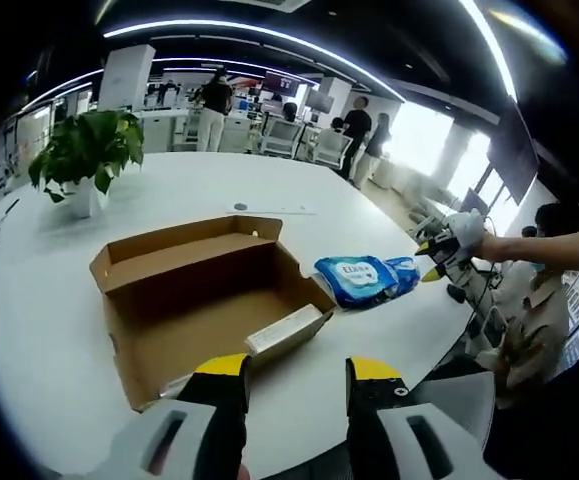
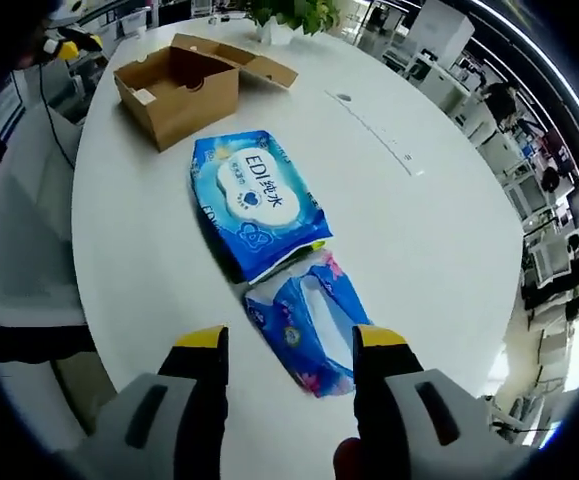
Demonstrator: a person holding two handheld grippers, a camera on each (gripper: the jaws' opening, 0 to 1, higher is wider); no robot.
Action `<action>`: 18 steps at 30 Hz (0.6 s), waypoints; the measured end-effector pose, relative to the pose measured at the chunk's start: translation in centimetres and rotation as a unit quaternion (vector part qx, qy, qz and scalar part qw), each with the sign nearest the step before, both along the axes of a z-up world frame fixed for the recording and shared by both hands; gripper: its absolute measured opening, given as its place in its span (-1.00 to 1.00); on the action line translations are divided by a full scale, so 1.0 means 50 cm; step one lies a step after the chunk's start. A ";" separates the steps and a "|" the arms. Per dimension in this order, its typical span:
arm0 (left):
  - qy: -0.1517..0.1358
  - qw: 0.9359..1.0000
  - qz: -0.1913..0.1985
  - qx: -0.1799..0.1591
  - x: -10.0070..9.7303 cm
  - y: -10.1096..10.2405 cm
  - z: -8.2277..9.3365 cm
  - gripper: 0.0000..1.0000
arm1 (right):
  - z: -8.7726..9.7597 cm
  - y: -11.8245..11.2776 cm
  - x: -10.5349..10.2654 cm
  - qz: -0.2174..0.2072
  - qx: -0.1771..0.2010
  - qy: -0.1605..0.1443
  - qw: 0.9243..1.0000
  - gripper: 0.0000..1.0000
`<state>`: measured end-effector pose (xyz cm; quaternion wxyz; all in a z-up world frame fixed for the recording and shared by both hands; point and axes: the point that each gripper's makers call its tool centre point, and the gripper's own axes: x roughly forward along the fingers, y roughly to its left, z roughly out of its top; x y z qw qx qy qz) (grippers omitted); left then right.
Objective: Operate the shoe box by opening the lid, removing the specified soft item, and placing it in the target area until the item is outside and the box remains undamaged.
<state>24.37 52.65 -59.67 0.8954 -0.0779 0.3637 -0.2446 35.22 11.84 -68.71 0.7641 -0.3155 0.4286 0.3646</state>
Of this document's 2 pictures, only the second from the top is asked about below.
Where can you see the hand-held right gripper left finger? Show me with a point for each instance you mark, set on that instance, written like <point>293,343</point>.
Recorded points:
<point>199,400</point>

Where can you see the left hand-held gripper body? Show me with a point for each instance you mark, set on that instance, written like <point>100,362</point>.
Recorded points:
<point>74,5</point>

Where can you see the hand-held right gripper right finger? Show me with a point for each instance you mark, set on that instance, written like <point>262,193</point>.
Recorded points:
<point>384,400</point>

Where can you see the blue floral tissue pack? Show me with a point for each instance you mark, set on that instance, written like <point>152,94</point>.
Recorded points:
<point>279,320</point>

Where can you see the brown cardboard shoe box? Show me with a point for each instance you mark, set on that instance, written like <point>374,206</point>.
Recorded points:
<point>189,105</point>

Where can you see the blue wet wipes pack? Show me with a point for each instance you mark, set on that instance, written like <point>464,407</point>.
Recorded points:
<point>254,200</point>

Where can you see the person's right hand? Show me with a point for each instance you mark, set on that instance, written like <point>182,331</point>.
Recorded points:
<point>347,462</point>

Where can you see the blue white information board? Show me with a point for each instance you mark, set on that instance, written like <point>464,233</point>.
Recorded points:
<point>4,107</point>

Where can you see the potted green plant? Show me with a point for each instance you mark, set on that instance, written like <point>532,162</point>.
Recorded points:
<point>294,12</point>

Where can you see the white table socket panel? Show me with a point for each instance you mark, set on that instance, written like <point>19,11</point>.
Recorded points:
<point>369,125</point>

